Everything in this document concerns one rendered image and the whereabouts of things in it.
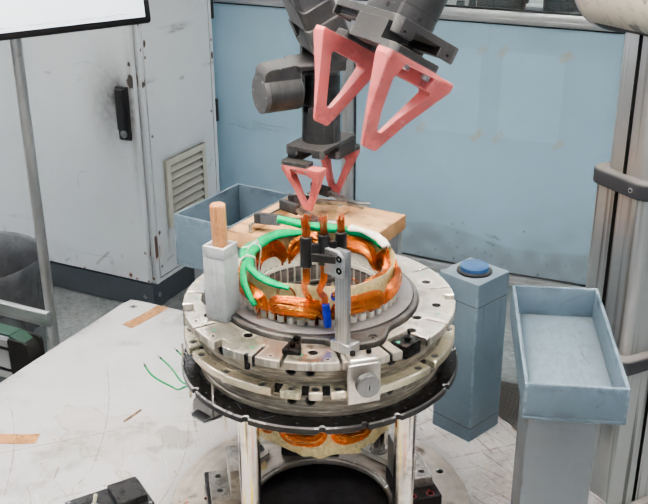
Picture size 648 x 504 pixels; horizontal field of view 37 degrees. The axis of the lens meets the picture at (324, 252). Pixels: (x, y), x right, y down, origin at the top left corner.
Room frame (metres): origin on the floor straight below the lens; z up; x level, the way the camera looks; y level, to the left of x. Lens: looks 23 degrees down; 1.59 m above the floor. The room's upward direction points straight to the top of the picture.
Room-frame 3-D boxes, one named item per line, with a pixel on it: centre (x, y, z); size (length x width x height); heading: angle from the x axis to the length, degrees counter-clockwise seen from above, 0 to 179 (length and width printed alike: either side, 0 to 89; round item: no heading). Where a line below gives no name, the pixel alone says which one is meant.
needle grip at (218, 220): (0.98, 0.11, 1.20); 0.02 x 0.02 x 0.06
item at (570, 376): (1.00, -0.28, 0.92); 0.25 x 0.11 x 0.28; 173
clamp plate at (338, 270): (0.90, -0.01, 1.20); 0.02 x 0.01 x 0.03; 50
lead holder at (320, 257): (0.91, 0.00, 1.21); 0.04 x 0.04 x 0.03; 58
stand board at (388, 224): (1.35, 0.01, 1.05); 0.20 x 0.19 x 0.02; 59
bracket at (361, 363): (0.88, -0.04, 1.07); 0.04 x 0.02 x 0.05; 106
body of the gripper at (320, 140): (1.40, 0.00, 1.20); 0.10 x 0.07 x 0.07; 150
